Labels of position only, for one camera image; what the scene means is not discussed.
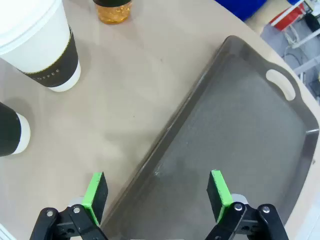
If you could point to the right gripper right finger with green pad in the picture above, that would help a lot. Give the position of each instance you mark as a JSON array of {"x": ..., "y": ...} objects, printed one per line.
[{"x": 216, "y": 195}]

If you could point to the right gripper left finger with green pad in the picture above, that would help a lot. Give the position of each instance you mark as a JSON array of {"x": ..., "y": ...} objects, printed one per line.
[{"x": 96, "y": 197}]

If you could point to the white paper cup black sleeve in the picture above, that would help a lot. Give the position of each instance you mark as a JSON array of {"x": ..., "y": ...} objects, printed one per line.
[
  {"x": 10, "y": 130},
  {"x": 37, "y": 32}
]

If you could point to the dark grey serving tray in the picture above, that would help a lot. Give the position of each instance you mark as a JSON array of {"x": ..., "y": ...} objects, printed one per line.
[{"x": 225, "y": 137}]

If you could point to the clear plastic iced tea cup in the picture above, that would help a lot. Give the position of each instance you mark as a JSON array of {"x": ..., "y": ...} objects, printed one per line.
[{"x": 113, "y": 12}]

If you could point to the person in blue hoodie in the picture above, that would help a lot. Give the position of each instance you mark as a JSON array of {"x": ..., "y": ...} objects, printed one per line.
[{"x": 240, "y": 6}]

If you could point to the red box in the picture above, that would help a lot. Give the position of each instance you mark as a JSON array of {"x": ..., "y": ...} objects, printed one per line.
[{"x": 290, "y": 17}]

